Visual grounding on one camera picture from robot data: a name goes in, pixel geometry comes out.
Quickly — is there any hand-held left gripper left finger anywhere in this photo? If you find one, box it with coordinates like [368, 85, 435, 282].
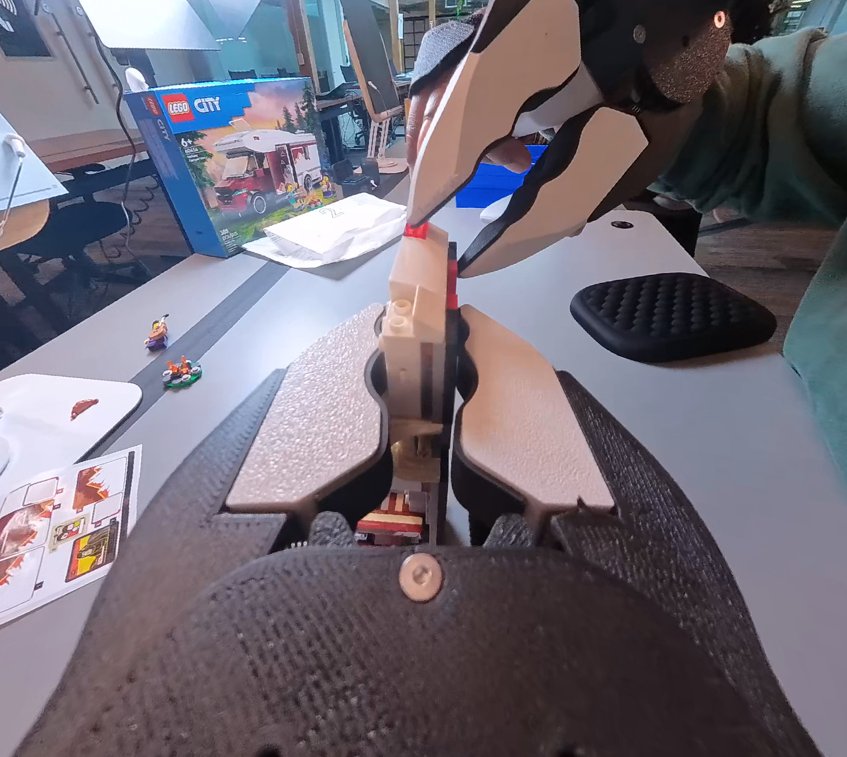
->
[226, 305, 391, 514]

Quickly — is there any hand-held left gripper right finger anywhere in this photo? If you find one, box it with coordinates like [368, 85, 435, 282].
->
[453, 305, 618, 516]

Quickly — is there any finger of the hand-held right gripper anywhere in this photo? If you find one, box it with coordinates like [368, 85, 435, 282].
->
[458, 105, 651, 280]
[405, 0, 585, 226]

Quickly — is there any red tan brick toy truck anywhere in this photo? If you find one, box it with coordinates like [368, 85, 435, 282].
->
[357, 222, 461, 549]

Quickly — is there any building instruction booklet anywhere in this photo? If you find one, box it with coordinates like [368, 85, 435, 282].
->
[0, 112, 70, 215]

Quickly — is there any white cable with plug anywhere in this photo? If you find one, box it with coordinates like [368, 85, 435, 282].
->
[0, 135, 29, 235]

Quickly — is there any person's right forearm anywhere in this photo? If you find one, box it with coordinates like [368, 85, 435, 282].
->
[652, 29, 847, 225]

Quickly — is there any grey desk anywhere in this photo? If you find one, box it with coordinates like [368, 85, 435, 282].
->
[0, 204, 847, 757]

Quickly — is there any person's right hand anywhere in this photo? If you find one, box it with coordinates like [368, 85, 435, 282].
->
[405, 77, 536, 173]

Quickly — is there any blue plastic bin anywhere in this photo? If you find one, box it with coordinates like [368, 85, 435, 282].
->
[457, 142, 550, 212]

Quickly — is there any brick campfire on green base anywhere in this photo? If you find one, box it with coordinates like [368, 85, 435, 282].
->
[163, 356, 202, 390]

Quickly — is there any pale wooden board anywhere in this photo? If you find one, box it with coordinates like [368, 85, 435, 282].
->
[343, 19, 411, 176]

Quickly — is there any white paper bag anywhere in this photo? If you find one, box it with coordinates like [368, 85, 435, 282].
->
[244, 193, 408, 270]

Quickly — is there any sticker sheet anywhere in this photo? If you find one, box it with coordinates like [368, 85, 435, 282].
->
[0, 445, 143, 627]

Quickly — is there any white plastic board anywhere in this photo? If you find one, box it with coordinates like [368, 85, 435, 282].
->
[0, 373, 144, 480]

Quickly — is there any blue toy set box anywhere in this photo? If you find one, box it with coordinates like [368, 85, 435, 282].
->
[124, 77, 338, 259]

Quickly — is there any black office chair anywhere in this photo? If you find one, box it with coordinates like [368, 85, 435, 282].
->
[13, 165, 156, 281]

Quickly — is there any wooden table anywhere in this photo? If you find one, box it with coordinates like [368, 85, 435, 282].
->
[30, 128, 150, 172]

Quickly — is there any dark wall sign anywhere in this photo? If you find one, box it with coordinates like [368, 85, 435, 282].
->
[0, 0, 52, 58]

